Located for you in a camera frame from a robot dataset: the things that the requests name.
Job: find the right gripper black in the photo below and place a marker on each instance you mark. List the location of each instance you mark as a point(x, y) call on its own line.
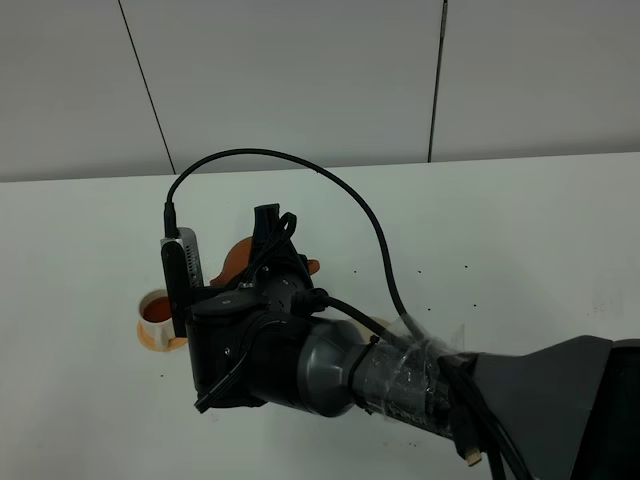
point(245, 344)

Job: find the brown clay teapot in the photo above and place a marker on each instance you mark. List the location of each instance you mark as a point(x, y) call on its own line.
point(240, 257)

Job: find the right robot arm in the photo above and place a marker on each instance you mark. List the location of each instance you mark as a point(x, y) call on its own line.
point(568, 411)

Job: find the beige round teapot coaster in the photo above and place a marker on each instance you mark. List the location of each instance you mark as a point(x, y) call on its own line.
point(380, 322)

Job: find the left white teacup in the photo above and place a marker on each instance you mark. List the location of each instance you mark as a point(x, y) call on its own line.
point(155, 307)

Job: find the left orange coaster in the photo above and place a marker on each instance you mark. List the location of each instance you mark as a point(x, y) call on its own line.
point(159, 336)

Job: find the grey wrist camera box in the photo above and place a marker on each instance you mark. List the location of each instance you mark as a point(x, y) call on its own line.
point(183, 275)

